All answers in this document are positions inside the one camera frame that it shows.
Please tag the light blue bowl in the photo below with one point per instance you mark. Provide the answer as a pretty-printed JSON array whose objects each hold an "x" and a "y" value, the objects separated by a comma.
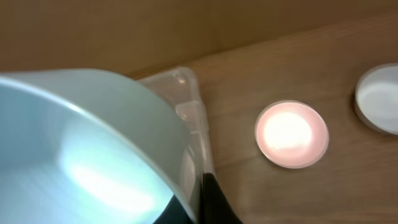
[{"x": 91, "y": 146}]

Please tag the clear plastic storage bin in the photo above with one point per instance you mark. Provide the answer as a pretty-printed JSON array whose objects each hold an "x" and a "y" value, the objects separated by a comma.
[{"x": 180, "y": 90}]

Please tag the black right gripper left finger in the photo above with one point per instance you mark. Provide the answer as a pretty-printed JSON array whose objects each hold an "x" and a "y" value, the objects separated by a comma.
[{"x": 174, "y": 213}]

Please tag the grey bowl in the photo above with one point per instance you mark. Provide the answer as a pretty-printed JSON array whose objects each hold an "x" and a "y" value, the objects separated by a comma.
[{"x": 375, "y": 98}]

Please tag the pink bowl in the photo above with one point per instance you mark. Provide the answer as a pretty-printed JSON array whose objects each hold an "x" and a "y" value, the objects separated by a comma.
[{"x": 291, "y": 134}]

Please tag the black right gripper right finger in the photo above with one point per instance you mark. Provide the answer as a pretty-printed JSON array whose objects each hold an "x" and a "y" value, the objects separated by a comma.
[{"x": 214, "y": 207}]

